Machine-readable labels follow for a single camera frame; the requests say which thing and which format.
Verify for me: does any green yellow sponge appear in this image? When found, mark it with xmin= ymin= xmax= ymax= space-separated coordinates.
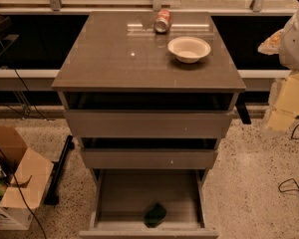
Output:
xmin=144 ymin=203 xmax=166 ymax=228

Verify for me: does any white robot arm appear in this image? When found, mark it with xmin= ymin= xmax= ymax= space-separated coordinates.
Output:
xmin=279 ymin=9 xmax=299 ymax=71

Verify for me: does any grey drawer cabinet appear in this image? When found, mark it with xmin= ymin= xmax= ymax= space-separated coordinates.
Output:
xmin=51 ymin=11 xmax=247 ymax=239

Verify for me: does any top grey drawer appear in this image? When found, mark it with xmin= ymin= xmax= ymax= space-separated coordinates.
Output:
xmin=65 ymin=110 xmax=231 ymax=138

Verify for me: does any middle grey drawer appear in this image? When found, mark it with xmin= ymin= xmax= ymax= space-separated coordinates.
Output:
xmin=81 ymin=149 xmax=218 ymax=169

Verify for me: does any bottom grey open drawer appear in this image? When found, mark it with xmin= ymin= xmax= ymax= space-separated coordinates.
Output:
xmin=80 ymin=169 xmax=218 ymax=239

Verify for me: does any white paper bowl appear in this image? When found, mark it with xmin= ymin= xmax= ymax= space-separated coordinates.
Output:
xmin=167 ymin=37 xmax=211 ymax=64

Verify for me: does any black cabinet leg bar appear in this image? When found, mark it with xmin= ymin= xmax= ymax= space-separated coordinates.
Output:
xmin=235 ymin=94 xmax=251 ymax=124

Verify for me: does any red soda can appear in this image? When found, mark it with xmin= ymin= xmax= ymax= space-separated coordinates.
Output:
xmin=153 ymin=9 xmax=171 ymax=33

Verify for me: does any black floor bar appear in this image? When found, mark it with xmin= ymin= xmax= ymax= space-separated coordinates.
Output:
xmin=44 ymin=135 xmax=75 ymax=205

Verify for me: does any open cardboard box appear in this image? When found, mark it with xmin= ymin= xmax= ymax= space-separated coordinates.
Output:
xmin=0 ymin=126 xmax=53 ymax=230

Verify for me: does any black cable left floor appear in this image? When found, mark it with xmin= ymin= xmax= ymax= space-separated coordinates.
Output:
xmin=0 ymin=33 xmax=48 ymax=239

